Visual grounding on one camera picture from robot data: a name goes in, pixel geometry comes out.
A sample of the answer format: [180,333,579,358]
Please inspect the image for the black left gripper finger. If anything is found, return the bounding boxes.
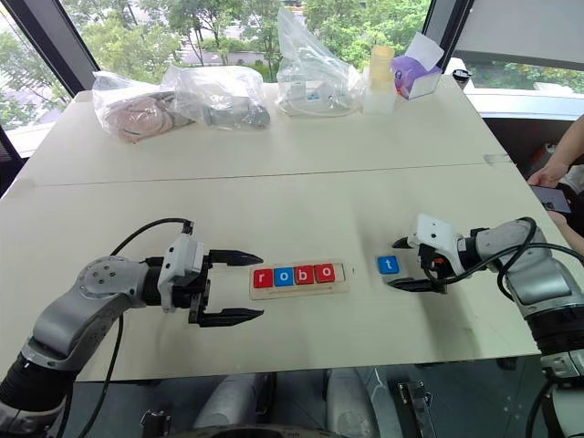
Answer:
[209,249,265,268]
[199,308,266,329]

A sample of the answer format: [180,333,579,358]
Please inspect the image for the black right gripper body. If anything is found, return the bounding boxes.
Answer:
[417,244,452,287]

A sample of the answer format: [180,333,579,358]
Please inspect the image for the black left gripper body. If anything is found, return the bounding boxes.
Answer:
[172,251,214,328]

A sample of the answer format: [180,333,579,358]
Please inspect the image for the blue letter t tile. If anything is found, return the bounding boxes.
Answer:
[376,255,402,276]

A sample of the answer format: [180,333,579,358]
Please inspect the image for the black smartphone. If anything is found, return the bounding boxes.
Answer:
[530,183,573,215]

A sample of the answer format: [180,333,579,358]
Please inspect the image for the light wooden letter tray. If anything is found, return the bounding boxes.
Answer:
[249,262,352,301]

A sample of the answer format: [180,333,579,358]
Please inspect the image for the grey rounded robot shape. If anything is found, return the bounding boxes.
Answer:
[193,372,277,433]
[324,367,381,438]

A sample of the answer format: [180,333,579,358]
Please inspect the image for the person's bare hand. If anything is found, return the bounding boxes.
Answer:
[530,161,572,188]

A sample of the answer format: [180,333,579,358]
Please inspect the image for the clear plastic container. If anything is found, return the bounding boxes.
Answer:
[361,85,397,116]

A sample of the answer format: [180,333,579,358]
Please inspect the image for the plastic bag with grey item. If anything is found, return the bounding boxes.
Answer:
[162,65,272,134]

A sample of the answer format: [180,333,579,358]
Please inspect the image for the purple tissue box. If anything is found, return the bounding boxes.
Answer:
[391,32,444,101]

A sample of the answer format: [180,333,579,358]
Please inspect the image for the plastic bag with pink cloth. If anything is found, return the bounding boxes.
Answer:
[92,70,198,145]

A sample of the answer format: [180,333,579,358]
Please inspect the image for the yellow stacked plastic cups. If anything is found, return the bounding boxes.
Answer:
[370,45,396,92]

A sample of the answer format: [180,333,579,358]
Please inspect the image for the tall clear plastic bag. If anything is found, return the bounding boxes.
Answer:
[275,6,367,119]

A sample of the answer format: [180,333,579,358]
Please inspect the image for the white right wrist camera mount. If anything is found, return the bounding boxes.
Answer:
[407,213,465,277]

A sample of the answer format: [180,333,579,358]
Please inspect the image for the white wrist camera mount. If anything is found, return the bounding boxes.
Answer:
[407,213,465,277]
[157,235,206,314]

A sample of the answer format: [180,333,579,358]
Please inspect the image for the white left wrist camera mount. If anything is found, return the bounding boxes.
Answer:
[157,235,206,314]

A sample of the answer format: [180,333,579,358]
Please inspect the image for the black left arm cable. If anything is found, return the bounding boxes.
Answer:
[89,217,196,438]

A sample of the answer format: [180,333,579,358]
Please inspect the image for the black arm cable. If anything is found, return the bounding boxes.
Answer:
[422,216,584,302]
[89,217,196,438]

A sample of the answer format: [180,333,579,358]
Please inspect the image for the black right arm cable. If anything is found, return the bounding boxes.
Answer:
[422,216,584,302]

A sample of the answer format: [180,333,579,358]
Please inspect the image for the black metal bracket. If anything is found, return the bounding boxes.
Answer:
[395,380,435,438]
[140,409,174,438]

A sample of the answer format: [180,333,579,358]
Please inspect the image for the black window frame post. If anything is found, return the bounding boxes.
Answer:
[421,0,463,61]
[6,0,89,100]

